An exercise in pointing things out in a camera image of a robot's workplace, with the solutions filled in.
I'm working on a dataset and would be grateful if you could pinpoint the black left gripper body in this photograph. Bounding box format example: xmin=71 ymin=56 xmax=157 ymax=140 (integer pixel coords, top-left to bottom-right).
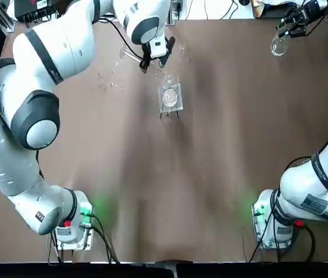
xmin=140 ymin=42 xmax=154 ymax=63

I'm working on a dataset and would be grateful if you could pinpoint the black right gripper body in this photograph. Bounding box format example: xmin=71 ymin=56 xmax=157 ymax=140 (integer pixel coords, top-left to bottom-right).
xmin=293 ymin=2 xmax=313 ymax=27

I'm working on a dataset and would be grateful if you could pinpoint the orange brown packet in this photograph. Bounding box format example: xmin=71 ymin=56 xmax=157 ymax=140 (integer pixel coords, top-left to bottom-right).
xmin=252 ymin=0 xmax=269 ymax=19

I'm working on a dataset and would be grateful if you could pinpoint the black network box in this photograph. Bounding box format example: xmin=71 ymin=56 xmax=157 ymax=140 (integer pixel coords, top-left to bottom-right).
xmin=14 ymin=0 xmax=57 ymax=23

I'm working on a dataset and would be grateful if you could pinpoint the silver aluminium profile bar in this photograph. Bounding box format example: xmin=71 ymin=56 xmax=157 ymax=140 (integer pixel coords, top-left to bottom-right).
xmin=0 ymin=5 xmax=16 ymax=33

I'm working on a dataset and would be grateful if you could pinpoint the black left wrist mount bar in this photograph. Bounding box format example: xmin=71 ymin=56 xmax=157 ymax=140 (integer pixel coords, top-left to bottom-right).
xmin=159 ymin=36 xmax=177 ymax=71

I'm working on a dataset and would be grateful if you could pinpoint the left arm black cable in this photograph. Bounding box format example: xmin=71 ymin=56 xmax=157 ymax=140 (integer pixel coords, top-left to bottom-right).
xmin=97 ymin=16 xmax=149 ymax=63

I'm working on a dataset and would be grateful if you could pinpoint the aluminium camera post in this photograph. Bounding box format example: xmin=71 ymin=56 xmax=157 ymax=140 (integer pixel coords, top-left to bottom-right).
xmin=167 ymin=0 xmax=177 ymax=26

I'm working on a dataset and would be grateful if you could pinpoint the black wire tripod stand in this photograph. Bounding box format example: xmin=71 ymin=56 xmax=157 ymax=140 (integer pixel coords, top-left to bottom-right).
xmin=158 ymin=111 xmax=181 ymax=120

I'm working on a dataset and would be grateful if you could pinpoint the black left base cable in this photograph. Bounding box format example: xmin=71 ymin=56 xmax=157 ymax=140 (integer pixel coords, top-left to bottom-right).
xmin=88 ymin=213 xmax=121 ymax=264

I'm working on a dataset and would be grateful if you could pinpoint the black base cable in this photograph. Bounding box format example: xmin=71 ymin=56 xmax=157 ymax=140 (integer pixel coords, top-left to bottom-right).
xmin=294 ymin=221 xmax=318 ymax=263
xmin=88 ymin=213 xmax=121 ymax=264

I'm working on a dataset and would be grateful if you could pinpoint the black right base cable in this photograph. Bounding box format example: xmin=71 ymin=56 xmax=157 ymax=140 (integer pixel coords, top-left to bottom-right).
xmin=294 ymin=221 xmax=318 ymax=263

